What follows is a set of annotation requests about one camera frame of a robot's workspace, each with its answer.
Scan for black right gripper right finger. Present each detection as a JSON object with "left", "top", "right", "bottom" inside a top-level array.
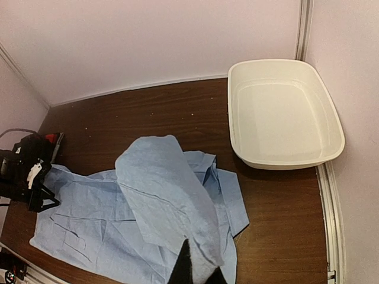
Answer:
[{"left": 205, "top": 267, "right": 227, "bottom": 284}]

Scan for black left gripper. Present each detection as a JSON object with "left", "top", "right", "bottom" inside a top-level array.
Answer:
[{"left": 1, "top": 150, "right": 60, "bottom": 212}]

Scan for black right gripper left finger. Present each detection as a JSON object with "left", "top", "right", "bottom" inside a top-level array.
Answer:
[{"left": 168, "top": 239, "right": 192, "bottom": 284}]

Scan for light blue long sleeve shirt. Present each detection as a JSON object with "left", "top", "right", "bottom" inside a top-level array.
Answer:
[{"left": 30, "top": 135, "right": 249, "bottom": 283}]

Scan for red black plaid shirt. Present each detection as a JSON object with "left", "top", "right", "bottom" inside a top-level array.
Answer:
[{"left": 44, "top": 133, "right": 64, "bottom": 143}]

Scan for grey folded shirt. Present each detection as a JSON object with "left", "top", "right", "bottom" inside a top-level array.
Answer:
[{"left": 51, "top": 133, "right": 65, "bottom": 163}]

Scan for white plastic tub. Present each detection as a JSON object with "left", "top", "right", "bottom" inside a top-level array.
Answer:
[{"left": 227, "top": 59, "right": 345, "bottom": 170}]

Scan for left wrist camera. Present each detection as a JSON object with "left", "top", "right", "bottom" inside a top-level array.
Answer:
[{"left": 27, "top": 160, "right": 52, "bottom": 189}]

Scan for left black camera cable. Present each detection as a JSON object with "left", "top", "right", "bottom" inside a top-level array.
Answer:
[{"left": 0, "top": 127, "right": 38, "bottom": 140}]

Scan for front aluminium frame rail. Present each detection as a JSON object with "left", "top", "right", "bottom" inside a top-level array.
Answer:
[{"left": 1, "top": 247, "right": 56, "bottom": 284}]

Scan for right aluminium corner post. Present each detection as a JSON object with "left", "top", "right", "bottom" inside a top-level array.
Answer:
[{"left": 296, "top": 0, "right": 314, "bottom": 61}]

